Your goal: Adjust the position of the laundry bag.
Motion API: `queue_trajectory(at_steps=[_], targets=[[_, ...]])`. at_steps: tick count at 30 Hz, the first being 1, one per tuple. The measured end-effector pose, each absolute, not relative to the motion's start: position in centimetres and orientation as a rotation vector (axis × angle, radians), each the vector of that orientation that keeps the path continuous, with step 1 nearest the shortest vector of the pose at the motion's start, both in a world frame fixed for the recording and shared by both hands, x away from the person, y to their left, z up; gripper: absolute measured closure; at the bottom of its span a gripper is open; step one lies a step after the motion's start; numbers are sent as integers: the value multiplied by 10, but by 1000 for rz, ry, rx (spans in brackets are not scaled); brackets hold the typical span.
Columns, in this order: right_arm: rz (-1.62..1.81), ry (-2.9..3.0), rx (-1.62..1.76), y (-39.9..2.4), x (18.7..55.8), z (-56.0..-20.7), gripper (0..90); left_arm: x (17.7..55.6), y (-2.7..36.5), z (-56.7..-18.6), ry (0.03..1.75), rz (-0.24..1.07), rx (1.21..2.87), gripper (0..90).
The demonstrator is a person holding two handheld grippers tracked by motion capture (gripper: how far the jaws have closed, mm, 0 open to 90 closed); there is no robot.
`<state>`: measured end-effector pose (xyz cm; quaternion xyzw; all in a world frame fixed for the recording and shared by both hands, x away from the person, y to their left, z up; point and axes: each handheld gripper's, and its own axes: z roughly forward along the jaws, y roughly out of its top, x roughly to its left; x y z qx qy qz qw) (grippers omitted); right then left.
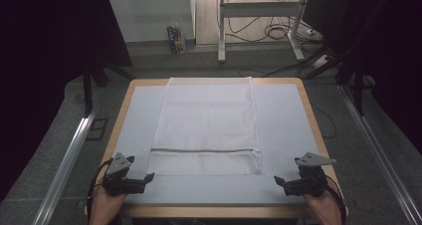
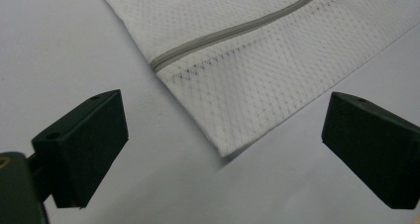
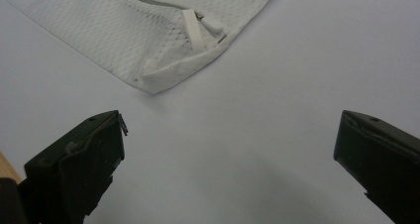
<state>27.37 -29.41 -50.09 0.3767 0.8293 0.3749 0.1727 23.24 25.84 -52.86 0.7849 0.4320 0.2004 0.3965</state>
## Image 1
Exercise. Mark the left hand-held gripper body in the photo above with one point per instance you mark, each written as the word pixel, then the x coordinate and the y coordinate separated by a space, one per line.
pixel 116 165

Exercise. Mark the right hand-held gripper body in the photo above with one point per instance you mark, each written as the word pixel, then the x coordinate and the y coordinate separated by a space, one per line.
pixel 312 181

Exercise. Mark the white mesh laundry bag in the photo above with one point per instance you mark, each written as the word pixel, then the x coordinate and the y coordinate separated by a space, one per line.
pixel 207 118

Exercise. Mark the person's right hand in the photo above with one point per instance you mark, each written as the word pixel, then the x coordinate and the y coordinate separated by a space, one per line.
pixel 325 210

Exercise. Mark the person's left hand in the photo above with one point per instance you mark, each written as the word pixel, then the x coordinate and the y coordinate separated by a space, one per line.
pixel 106 208

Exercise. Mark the white table mat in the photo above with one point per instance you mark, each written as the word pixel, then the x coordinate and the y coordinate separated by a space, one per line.
pixel 285 125

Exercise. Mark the wooden table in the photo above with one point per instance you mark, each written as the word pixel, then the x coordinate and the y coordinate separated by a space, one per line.
pixel 215 212

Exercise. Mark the black metal stand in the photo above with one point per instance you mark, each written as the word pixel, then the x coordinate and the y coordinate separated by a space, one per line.
pixel 357 92
pixel 87 92

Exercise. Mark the white power strip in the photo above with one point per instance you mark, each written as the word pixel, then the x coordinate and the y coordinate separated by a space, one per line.
pixel 321 61

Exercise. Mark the black curtain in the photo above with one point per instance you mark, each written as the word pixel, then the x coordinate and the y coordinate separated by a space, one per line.
pixel 394 52
pixel 40 69

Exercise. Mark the pack of bottles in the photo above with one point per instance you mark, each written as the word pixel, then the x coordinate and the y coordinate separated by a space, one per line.
pixel 175 39

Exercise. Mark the small white power adapter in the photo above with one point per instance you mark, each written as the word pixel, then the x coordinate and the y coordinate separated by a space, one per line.
pixel 310 31

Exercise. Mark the white cabinet panel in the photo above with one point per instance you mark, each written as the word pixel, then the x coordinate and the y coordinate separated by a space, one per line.
pixel 149 16

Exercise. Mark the black floor outlet frame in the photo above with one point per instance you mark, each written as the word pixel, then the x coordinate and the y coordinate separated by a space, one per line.
pixel 99 119

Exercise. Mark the aluminium floor rail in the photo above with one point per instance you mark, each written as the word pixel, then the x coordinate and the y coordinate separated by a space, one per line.
pixel 63 172
pixel 378 152

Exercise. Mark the white metal desk frame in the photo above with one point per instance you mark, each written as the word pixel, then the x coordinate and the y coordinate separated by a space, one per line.
pixel 255 9

